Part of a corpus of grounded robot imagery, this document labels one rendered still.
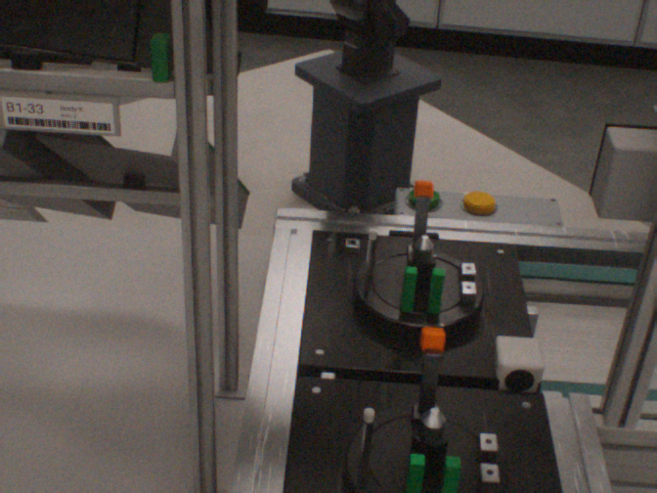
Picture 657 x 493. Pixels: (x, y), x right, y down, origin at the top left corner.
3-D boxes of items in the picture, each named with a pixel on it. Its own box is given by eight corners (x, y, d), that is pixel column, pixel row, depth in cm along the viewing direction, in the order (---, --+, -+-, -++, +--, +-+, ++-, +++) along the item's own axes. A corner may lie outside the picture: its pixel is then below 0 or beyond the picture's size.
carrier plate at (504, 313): (313, 244, 116) (313, 229, 115) (512, 257, 116) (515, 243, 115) (297, 380, 96) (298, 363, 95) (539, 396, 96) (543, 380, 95)
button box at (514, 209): (392, 225, 130) (396, 185, 126) (548, 236, 129) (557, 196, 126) (392, 254, 124) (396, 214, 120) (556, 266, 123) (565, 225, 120)
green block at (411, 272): (400, 304, 101) (405, 265, 98) (412, 305, 101) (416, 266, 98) (400, 311, 100) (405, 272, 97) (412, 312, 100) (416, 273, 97)
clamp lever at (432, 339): (414, 405, 88) (421, 325, 86) (436, 407, 87) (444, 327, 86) (416, 422, 84) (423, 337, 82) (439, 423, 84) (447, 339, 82)
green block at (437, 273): (427, 306, 101) (432, 267, 98) (439, 307, 101) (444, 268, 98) (427, 313, 100) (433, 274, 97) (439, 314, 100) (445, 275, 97)
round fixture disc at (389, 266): (354, 257, 111) (355, 243, 110) (476, 265, 111) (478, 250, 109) (350, 336, 99) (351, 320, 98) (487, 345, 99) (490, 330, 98)
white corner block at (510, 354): (489, 363, 100) (495, 333, 98) (533, 366, 100) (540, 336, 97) (493, 394, 96) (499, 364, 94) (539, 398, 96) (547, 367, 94)
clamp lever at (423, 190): (409, 246, 108) (415, 179, 107) (426, 246, 108) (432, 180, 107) (411, 253, 105) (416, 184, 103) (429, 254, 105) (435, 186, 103)
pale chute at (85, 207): (7, 201, 114) (17, 165, 114) (112, 220, 112) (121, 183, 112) (-134, 126, 86) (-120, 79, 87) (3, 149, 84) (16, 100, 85)
